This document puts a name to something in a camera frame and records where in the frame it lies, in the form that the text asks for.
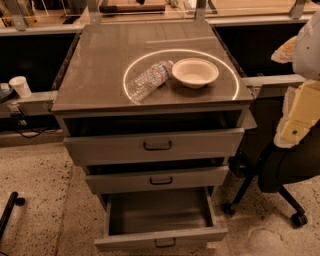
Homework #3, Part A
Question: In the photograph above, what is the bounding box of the grey bottom drawer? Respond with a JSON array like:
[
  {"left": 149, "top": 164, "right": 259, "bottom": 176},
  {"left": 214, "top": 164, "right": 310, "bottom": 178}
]
[{"left": 94, "top": 187, "right": 227, "bottom": 251}]

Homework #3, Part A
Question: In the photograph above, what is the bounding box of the grey drawer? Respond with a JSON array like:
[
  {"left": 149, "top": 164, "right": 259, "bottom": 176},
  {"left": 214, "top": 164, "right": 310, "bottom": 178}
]
[
  {"left": 94, "top": 187, "right": 227, "bottom": 251},
  {"left": 64, "top": 112, "right": 244, "bottom": 166},
  {"left": 86, "top": 158, "right": 229, "bottom": 194}
]

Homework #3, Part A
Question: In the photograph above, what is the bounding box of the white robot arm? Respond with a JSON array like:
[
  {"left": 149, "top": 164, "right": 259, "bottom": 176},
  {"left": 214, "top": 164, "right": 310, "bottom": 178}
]
[{"left": 271, "top": 11, "right": 320, "bottom": 148}]

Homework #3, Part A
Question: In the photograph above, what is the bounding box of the grey top drawer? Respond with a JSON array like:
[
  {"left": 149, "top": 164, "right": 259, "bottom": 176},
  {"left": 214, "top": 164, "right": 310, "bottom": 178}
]
[{"left": 64, "top": 112, "right": 244, "bottom": 166}]

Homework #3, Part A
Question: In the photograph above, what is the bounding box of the grey drawer cabinet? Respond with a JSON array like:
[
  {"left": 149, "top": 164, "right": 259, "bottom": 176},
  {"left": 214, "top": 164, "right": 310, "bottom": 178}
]
[{"left": 50, "top": 21, "right": 258, "bottom": 198}]

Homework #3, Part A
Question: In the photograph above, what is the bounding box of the grey middle drawer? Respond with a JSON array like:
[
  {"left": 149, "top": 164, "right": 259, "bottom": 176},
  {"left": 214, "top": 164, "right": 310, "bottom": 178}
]
[{"left": 86, "top": 158, "right": 229, "bottom": 194}]

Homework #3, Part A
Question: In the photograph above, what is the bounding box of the clear plastic water bottle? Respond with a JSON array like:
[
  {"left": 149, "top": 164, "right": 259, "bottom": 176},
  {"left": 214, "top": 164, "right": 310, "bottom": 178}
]
[{"left": 125, "top": 61, "right": 173, "bottom": 104}]

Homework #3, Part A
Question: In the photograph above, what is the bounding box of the white paper bowl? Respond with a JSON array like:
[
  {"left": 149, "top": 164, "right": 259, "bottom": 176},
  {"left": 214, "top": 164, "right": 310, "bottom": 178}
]
[{"left": 172, "top": 58, "right": 219, "bottom": 89}]

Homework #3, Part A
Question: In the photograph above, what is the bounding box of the black office chair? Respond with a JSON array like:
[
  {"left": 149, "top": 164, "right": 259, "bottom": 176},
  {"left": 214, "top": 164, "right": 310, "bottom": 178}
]
[{"left": 222, "top": 96, "right": 320, "bottom": 228}]

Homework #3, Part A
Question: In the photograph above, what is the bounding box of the brown wooden bar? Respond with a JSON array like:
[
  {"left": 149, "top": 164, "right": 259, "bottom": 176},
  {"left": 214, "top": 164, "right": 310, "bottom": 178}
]
[{"left": 99, "top": 4, "right": 165, "bottom": 14}]

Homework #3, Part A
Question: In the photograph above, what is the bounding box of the white paper cup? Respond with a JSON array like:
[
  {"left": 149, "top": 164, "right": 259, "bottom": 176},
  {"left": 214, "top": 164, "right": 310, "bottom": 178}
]
[{"left": 9, "top": 76, "right": 32, "bottom": 98}]

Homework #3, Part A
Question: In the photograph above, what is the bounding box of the dark round plate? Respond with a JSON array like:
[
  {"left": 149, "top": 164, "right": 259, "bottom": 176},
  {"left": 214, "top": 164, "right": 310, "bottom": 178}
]
[{"left": 0, "top": 83, "right": 14, "bottom": 103}]

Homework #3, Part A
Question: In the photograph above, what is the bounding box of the black stand leg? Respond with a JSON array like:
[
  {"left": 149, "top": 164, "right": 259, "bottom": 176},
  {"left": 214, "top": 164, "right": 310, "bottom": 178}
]
[{"left": 0, "top": 192, "right": 25, "bottom": 239}]

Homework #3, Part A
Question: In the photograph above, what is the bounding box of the black cable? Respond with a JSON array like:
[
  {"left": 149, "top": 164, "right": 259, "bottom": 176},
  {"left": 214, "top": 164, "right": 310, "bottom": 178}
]
[{"left": 13, "top": 113, "right": 51, "bottom": 140}]

